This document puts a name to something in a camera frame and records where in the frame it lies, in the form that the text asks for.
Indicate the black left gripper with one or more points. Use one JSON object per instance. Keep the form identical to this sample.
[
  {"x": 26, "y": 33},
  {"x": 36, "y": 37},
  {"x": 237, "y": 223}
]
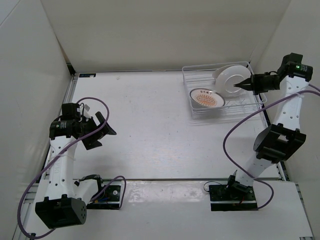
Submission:
[{"x": 91, "y": 142}]

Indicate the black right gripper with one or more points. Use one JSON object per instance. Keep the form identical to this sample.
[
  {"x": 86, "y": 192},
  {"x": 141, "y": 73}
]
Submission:
[{"x": 254, "y": 80}]

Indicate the white wire dish rack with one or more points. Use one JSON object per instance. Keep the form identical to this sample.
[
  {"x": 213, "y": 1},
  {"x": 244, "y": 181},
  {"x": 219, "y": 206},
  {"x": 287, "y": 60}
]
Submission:
[{"x": 200, "y": 76}]

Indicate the white green-rimmed plate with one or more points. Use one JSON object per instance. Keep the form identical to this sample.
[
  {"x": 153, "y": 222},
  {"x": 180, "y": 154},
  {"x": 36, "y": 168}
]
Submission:
[{"x": 218, "y": 71}]

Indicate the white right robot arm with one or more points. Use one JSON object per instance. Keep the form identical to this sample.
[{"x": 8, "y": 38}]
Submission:
[{"x": 279, "y": 141}]

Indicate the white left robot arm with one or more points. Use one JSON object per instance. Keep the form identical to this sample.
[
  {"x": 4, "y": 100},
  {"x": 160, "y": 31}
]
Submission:
[{"x": 65, "y": 200}]

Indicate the blue corner label sticker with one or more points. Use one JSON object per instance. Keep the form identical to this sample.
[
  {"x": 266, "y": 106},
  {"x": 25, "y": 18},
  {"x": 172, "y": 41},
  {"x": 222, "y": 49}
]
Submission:
[{"x": 87, "y": 75}]

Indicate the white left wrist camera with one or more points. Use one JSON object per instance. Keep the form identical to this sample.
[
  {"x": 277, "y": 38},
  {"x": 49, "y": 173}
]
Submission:
[{"x": 84, "y": 111}]

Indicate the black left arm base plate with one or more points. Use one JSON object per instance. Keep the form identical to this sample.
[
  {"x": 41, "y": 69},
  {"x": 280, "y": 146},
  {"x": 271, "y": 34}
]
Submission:
[{"x": 111, "y": 198}]

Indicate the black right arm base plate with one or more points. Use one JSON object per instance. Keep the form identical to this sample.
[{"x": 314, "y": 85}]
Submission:
[{"x": 223, "y": 199}]

